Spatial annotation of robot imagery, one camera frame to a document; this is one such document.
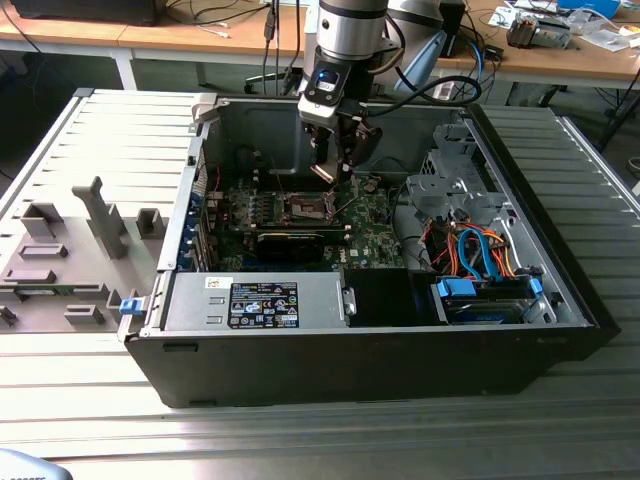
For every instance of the blue box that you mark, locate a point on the blue box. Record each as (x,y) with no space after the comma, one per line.
(590,5)

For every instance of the metal CPU cooler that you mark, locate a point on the metal CPU cooler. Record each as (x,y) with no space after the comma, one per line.
(530,32)

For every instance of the white power adapter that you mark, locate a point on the white power adapter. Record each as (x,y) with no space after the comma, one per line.
(443,91)

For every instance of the silver CPU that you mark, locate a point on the silver CPU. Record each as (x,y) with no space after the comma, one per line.
(324,171)

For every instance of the black PC case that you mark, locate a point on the black PC case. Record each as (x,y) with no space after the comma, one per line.
(350,370)

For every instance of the wooden desk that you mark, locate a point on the wooden desk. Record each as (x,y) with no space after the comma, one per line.
(150,37)
(550,65)

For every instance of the grey rounded device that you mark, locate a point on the grey rounded device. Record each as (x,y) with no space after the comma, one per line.
(25,467)

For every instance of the blue case latch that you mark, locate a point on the blue case latch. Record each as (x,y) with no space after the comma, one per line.
(131,306)

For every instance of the silver metal bracket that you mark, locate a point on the silver metal bracket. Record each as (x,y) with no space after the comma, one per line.
(452,140)

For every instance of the black chair base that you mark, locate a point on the black chair base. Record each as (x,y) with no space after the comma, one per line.
(262,79)

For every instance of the silver drive cage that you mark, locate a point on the silver drive cage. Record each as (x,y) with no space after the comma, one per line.
(432,192)

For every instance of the clear plastic bag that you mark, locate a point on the clear plastic bag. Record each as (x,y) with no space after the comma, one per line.
(607,40)

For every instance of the black upright box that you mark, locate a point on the black upright box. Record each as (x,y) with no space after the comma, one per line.
(452,30)

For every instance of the black graphics card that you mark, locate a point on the black graphics card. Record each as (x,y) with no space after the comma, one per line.
(290,247)

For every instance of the hard disk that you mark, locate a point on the hard disk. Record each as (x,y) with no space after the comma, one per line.
(480,314)

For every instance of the pale blue teach pendant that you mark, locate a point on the pale blue teach pendant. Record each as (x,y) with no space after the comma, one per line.
(425,57)

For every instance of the black plastic duct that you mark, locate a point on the black plastic duct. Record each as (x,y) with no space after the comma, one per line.
(380,297)

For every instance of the grey case corner bracket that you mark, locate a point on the grey case corner bracket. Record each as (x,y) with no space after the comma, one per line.
(205,107)

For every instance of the CPU socket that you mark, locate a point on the CPU socket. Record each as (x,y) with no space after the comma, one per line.
(305,207)

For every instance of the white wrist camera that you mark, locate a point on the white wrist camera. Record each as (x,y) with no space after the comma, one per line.
(315,107)

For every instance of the green motherboard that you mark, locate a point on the green motherboard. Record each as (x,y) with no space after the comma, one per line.
(372,235)

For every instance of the blue disk carrier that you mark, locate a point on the blue disk carrier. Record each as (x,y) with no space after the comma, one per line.
(452,290)

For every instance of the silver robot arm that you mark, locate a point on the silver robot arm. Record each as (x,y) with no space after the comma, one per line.
(350,30)

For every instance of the silver power supply unit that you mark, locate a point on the silver power supply unit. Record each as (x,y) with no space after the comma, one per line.
(195,300)

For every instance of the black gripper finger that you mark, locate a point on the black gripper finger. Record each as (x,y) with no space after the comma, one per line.
(322,145)
(362,140)

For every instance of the grey parts rack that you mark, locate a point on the grey parts rack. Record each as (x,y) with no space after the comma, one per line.
(85,272)

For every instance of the metal locking lever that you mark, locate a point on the metal locking lever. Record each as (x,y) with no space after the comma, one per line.
(280,182)

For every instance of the green RAM stick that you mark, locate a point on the green RAM stick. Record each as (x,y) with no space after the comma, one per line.
(60,291)

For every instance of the black flat box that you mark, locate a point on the black flat box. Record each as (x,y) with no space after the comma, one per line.
(85,10)

